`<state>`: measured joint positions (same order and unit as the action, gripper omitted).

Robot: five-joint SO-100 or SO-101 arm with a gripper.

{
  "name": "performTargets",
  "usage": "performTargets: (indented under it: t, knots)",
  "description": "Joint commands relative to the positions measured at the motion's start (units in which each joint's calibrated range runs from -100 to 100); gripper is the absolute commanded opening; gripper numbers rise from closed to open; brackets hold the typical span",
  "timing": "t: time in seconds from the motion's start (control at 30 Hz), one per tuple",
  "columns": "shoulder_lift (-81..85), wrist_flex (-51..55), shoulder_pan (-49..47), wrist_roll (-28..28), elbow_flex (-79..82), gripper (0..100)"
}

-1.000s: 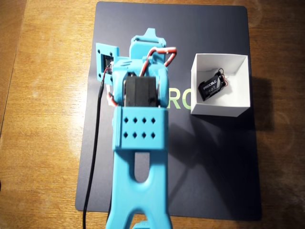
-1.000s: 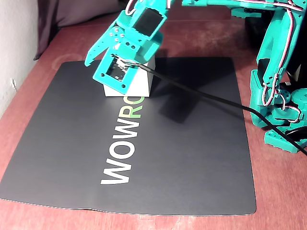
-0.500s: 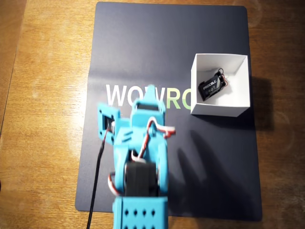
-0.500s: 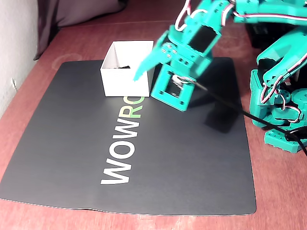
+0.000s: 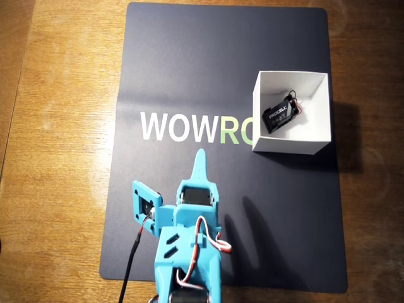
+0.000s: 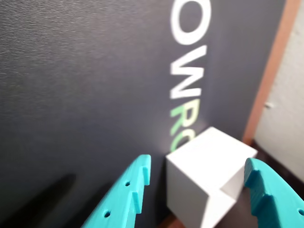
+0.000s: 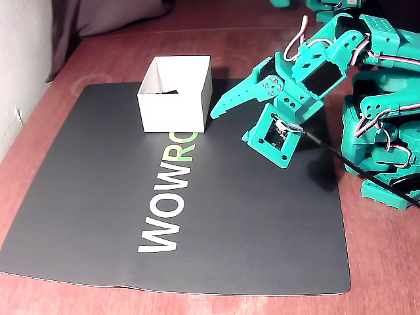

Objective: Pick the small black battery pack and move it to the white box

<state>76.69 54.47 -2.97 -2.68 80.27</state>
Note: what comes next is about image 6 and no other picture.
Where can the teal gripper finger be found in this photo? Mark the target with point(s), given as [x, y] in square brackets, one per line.
[278, 204]
[118, 202]

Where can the white cardboard box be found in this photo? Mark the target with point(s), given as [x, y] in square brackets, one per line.
[202, 166]

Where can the black mat with WOWROBO print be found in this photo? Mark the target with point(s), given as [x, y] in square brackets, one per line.
[71, 71]

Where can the small white wall clip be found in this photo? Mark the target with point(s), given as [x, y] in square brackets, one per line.
[268, 105]

